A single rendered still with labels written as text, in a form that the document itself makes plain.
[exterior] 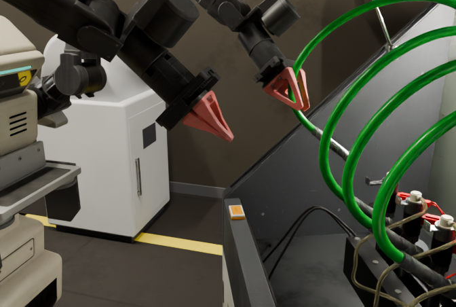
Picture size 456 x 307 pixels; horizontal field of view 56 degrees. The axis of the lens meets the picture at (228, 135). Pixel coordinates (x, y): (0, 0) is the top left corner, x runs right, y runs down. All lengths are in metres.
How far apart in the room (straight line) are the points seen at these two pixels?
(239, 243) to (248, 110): 2.16
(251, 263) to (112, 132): 1.77
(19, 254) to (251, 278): 0.59
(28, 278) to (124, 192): 1.51
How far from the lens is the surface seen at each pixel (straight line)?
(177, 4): 0.58
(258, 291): 0.77
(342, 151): 0.86
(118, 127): 2.46
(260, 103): 2.97
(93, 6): 0.61
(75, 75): 1.07
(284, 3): 0.86
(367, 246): 0.87
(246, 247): 0.88
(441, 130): 0.51
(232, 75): 2.98
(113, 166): 2.56
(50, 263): 1.19
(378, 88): 1.09
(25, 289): 1.14
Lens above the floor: 1.42
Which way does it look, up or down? 17 degrees down
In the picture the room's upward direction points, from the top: straight up
